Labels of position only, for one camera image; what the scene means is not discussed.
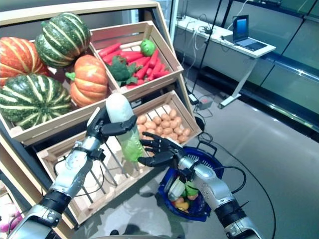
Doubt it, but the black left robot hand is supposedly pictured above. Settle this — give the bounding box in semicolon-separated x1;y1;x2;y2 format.
86;107;138;142

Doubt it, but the white desk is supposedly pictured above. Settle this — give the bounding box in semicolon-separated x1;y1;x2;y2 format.
173;18;277;110

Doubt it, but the large orange pumpkin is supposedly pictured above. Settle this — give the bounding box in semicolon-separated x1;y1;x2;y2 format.
0;36;49;87

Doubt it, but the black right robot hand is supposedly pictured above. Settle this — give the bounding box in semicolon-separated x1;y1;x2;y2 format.
138;132;186;167

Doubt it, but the wide wooden slat crate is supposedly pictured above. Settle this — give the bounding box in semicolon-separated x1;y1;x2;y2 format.
0;37;120;146

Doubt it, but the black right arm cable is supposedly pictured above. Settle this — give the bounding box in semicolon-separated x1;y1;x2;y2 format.
214;165;247;195

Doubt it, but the black router with antennas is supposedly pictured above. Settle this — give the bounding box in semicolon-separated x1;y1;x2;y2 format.
176;0;189;21

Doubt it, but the black tripod stand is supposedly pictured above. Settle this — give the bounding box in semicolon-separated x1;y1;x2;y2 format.
191;0;223;97

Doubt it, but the red carrot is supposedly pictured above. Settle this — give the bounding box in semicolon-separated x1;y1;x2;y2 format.
121;50;144;60
152;59;162;78
98;42;122;57
152;70;170;80
136;62;150;80
149;49;160;69
102;49;123;65

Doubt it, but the blue plastic shopping basket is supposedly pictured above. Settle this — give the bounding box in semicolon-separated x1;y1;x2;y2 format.
157;140;225;223

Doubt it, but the small orange pumpkin green stem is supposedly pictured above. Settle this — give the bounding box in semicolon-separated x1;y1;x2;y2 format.
65;54;109;108

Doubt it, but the grey open laptop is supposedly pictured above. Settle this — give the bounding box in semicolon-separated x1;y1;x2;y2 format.
232;14;269;52

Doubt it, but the dark green broccoli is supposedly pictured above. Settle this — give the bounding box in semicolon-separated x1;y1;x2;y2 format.
106;55;143;87

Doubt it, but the wooden produce display stand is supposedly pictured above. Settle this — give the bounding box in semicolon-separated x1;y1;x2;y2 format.
0;0;204;230

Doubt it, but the green striped pumpkin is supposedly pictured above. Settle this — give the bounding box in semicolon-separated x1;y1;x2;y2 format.
34;12;92;68
0;73;73;129

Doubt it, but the grey box red button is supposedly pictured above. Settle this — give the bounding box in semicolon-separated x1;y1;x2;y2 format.
198;98;214;110

